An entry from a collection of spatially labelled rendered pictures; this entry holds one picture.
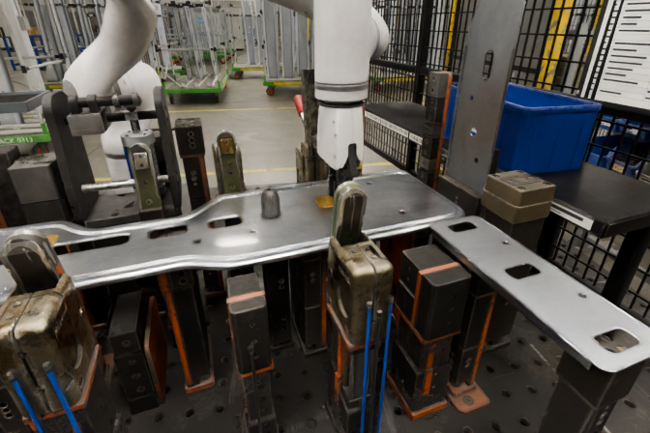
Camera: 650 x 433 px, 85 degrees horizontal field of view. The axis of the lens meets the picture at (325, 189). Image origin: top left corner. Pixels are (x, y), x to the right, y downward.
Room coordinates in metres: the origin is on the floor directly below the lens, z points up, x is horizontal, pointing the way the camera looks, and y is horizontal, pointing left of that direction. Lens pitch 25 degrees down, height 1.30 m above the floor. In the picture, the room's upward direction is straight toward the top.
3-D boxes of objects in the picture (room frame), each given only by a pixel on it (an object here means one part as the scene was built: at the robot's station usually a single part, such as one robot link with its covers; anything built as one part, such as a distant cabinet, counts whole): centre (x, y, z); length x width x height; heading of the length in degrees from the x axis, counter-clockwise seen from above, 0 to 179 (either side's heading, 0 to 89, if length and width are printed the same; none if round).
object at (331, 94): (0.58, -0.03, 1.20); 0.09 x 0.08 x 0.03; 20
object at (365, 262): (0.36, -0.04, 0.87); 0.12 x 0.09 x 0.35; 20
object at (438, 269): (0.43, -0.16, 0.84); 0.11 x 0.10 x 0.28; 20
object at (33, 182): (0.60, 0.51, 0.89); 0.13 x 0.11 x 0.38; 20
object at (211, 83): (7.22, 2.45, 0.88); 1.91 x 1.00 x 1.76; 10
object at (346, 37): (0.58, -0.03, 1.28); 0.09 x 0.08 x 0.13; 148
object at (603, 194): (0.91, -0.37, 1.02); 0.90 x 0.22 x 0.03; 20
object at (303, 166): (0.73, 0.03, 0.88); 0.07 x 0.06 x 0.35; 20
